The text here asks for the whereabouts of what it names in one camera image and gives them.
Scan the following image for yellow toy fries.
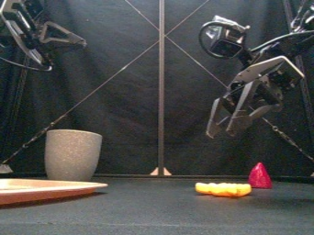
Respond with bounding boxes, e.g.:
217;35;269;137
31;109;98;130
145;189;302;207
194;182;254;198

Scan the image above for red toy strawberry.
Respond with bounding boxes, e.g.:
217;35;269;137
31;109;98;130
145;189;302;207
247;162;274;190

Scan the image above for black backdrop cloth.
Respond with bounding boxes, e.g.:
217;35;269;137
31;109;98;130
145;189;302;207
0;0;314;180

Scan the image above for grey speckled cup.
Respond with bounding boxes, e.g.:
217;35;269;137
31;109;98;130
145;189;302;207
43;129;105;182

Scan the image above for thin steel bracing wire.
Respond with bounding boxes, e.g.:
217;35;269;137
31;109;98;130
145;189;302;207
123;0;314;162
0;0;211;166

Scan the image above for black cable loop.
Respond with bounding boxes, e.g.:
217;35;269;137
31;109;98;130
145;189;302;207
0;54;55;73

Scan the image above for black frame post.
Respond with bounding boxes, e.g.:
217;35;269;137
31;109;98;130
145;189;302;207
157;0;167;177

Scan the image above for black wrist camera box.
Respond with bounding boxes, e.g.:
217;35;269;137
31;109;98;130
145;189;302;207
207;15;252;60

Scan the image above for black camera cable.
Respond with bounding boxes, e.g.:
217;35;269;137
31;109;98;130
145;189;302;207
198;20;231;60

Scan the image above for white post foot bracket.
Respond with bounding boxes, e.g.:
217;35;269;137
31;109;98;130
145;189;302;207
0;163;15;175
149;166;173;177

